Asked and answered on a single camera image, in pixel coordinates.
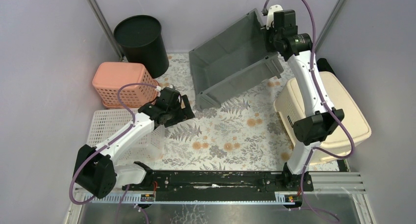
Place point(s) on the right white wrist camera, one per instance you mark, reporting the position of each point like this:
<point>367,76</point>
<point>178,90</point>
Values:
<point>269,14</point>

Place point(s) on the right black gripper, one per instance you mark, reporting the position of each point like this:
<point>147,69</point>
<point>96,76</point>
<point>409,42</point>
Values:
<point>268,44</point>

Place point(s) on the white perforated plastic basket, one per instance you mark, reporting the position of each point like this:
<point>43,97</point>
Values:
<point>141,143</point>

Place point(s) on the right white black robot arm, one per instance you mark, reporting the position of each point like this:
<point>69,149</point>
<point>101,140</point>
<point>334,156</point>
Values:
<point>321,118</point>

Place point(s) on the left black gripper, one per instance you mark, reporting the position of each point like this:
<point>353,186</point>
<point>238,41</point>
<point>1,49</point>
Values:
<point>183,108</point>

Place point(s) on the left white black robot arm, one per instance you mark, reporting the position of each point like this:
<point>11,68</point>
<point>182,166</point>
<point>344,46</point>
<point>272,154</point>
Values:
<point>96,168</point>

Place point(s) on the black crumpled cloth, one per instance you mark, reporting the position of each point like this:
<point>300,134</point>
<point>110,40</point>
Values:
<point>324,66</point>

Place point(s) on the aluminium frame rail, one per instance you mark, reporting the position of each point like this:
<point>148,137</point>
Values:
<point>315,182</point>

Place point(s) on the floral patterned table mat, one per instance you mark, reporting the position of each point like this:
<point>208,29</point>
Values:
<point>244,133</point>

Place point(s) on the pink perforated plastic basket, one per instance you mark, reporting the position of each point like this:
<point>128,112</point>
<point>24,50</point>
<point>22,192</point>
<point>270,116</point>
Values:
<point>111,76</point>

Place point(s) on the large black cylindrical container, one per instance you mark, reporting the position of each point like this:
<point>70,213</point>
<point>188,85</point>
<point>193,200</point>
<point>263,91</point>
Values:
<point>140,38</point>

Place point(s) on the grey plastic storage bin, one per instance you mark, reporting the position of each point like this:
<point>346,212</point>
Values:
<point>232,62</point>

